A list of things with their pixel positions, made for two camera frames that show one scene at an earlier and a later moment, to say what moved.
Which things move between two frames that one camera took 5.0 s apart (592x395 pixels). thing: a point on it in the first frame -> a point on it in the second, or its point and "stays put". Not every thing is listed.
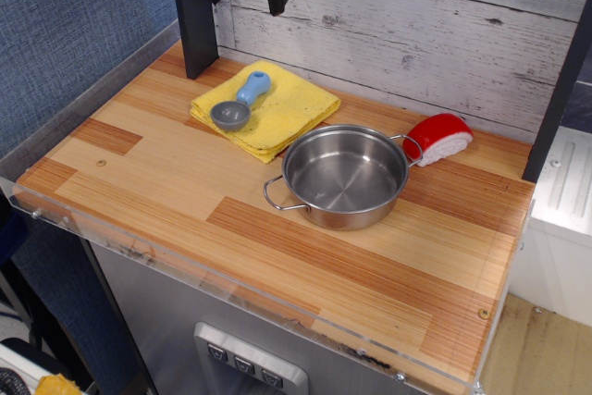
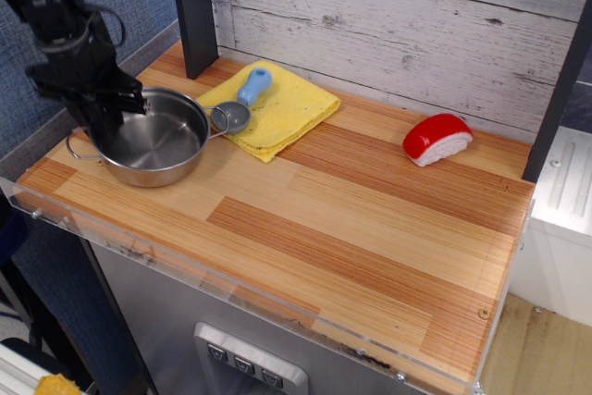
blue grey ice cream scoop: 232,116 stays put
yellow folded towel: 289,107 stays put
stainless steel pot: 350,178 -> 161,146
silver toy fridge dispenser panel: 231,365 stays put
